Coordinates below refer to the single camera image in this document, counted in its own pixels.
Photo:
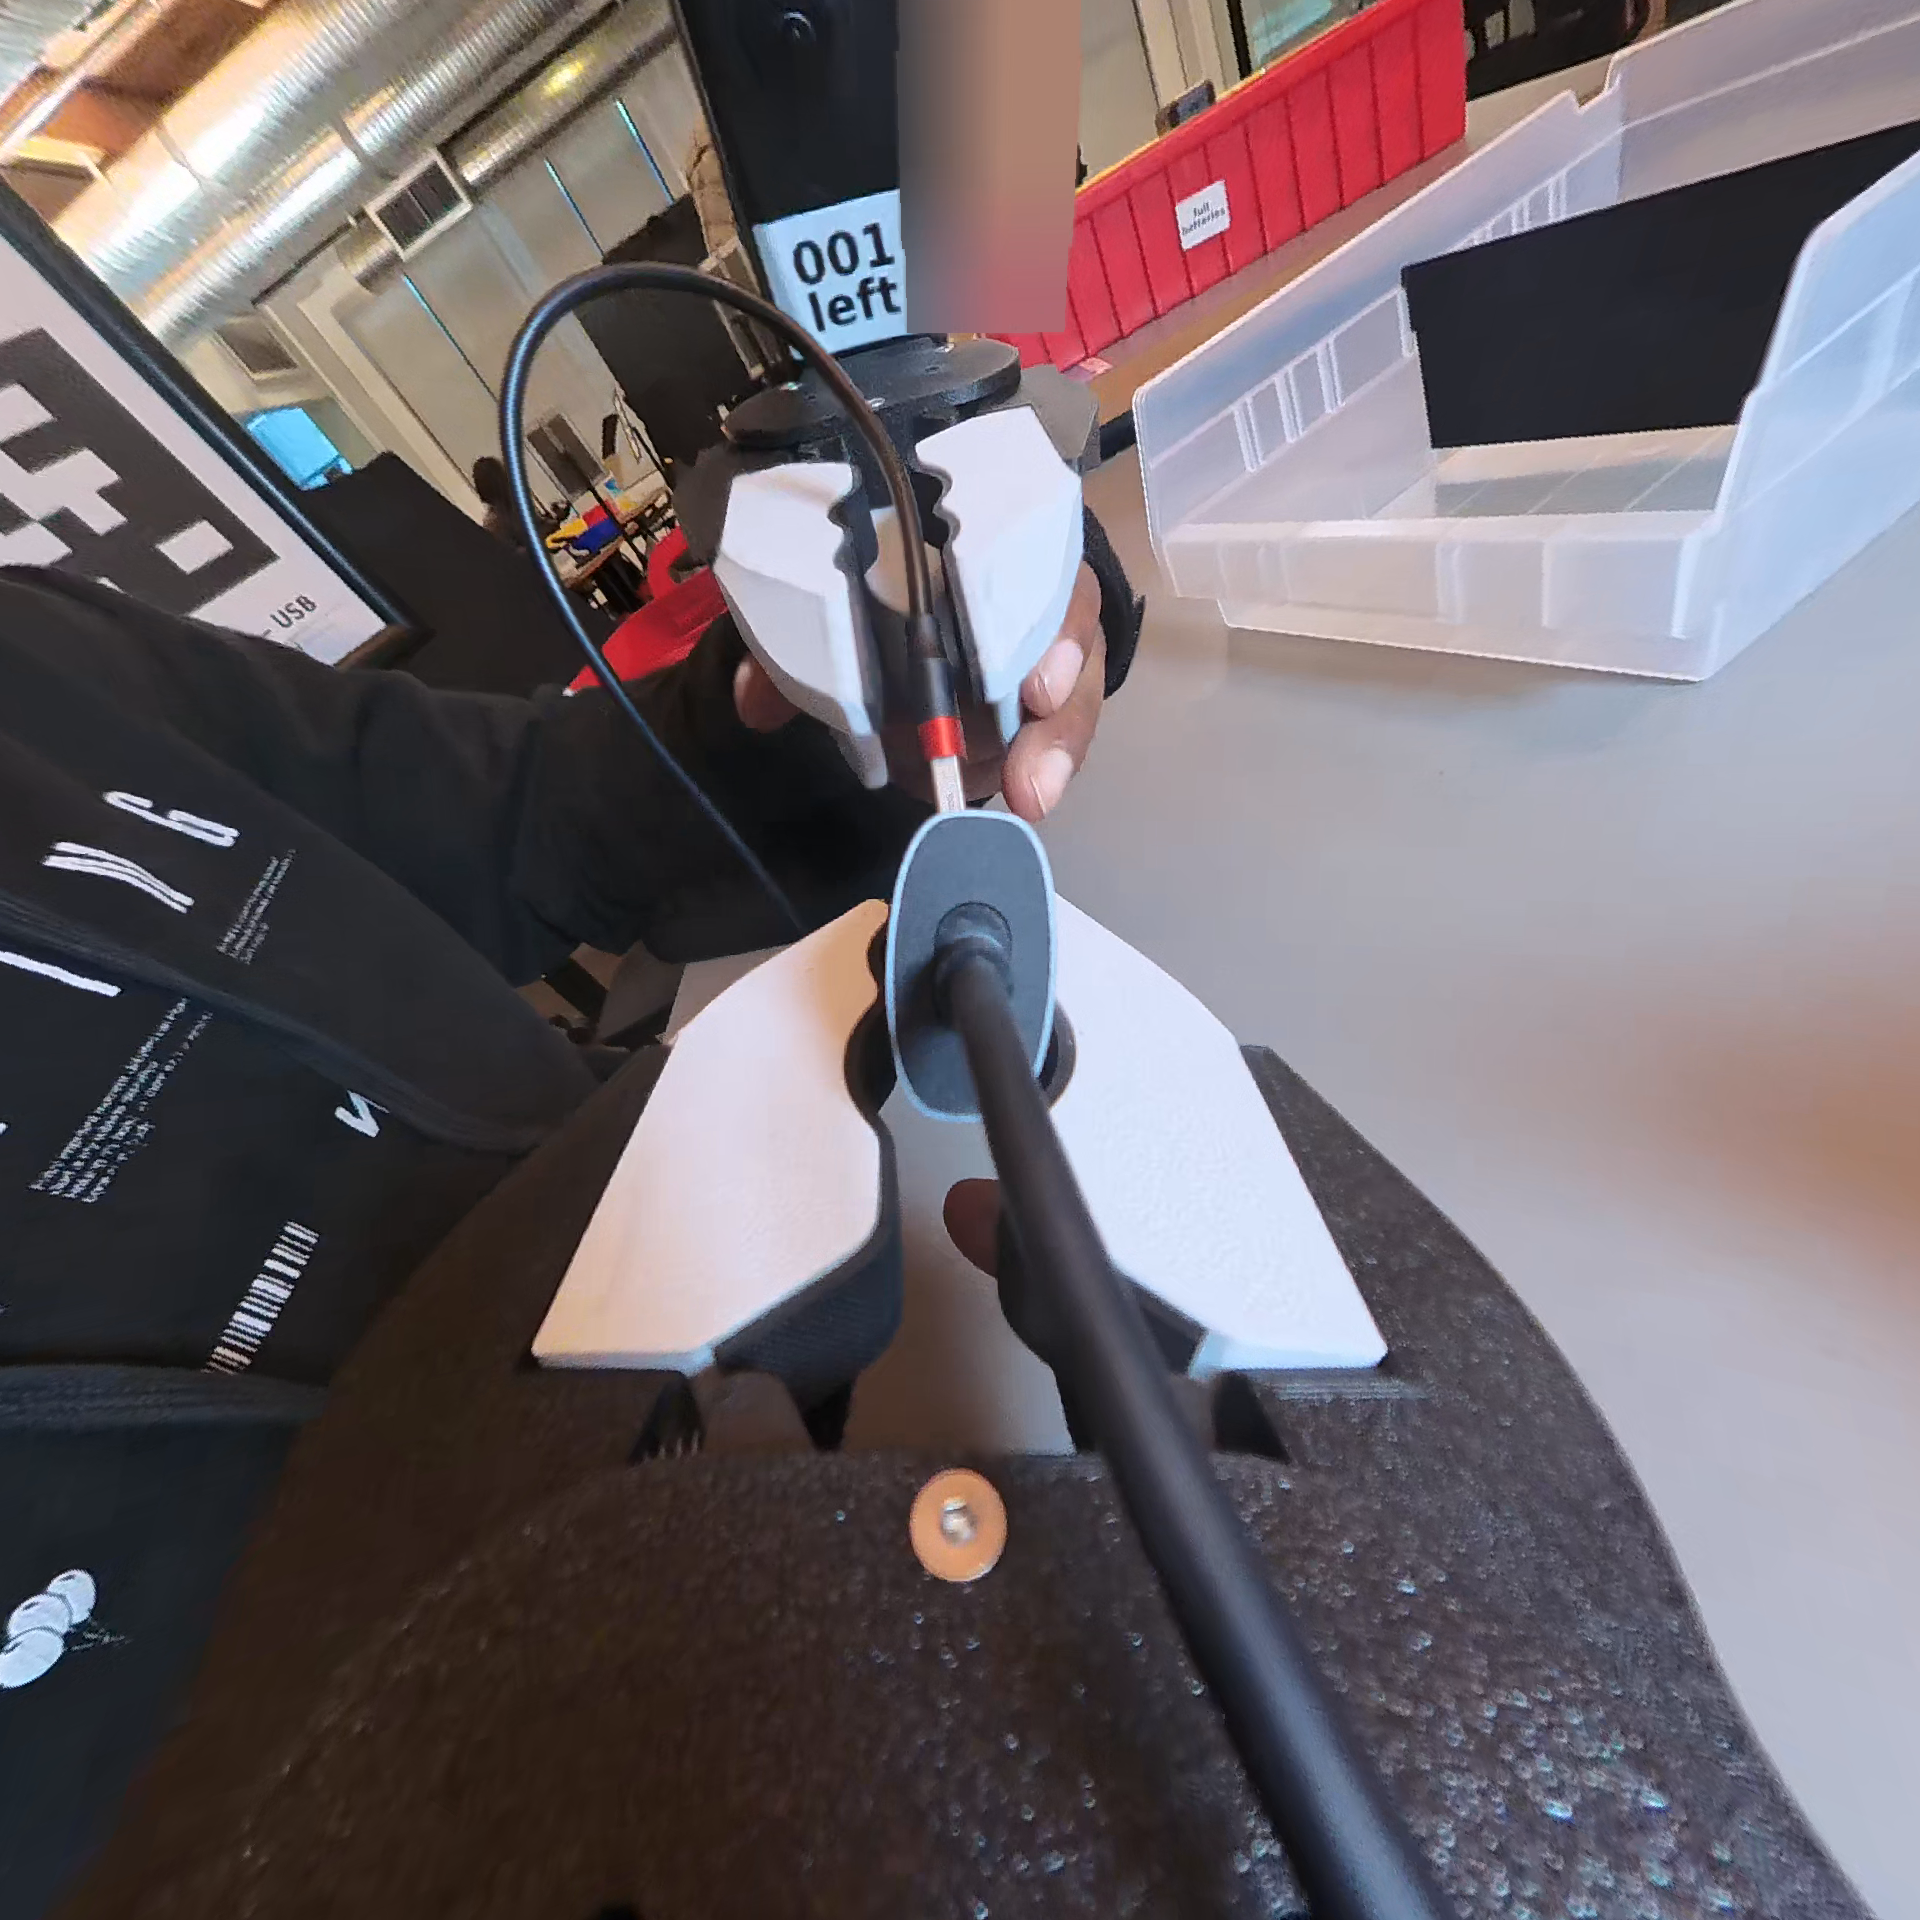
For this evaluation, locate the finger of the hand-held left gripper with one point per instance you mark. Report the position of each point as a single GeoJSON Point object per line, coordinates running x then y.
{"type": "Point", "coordinates": [1020, 557]}
{"type": "Point", "coordinates": [795, 601]}

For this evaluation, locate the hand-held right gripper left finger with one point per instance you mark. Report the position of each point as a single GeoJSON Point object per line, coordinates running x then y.
{"type": "Point", "coordinates": [719, 1172]}

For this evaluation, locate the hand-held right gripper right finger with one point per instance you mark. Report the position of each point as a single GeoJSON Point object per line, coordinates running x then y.
{"type": "Point", "coordinates": [1215, 1184]}

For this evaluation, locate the grey usb hub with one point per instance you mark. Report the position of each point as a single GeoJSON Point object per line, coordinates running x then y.
{"type": "Point", "coordinates": [923, 975]}

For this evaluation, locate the clear plastic bin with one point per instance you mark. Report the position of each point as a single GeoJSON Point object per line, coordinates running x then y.
{"type": "Point", "coordinates": [1500, 584]}

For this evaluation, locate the person's left forearm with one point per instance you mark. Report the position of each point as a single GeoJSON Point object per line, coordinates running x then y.
{"type": "Point", "coordinates": [600, 810]}

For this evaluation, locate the person's left hand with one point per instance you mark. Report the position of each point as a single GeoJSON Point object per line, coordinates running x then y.
{"type": "Point", "coordinates": [1057, 720]}

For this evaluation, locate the far red bin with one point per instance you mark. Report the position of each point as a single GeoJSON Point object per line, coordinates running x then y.
{"type": "Point", "coordinates": [1322, 134]}

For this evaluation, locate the black bin divider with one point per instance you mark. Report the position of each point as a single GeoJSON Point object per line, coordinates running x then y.
{"type": "Point", "coordinates": [1649, 315]}

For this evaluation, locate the black white marker sign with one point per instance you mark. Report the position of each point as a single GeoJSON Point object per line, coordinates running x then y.
{"type": "Point", "coordinates": [91, 482]}

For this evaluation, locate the silver ventilation duct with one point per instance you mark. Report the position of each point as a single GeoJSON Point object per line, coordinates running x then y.
{"type": "Point", "coordinates": [301, 134]}

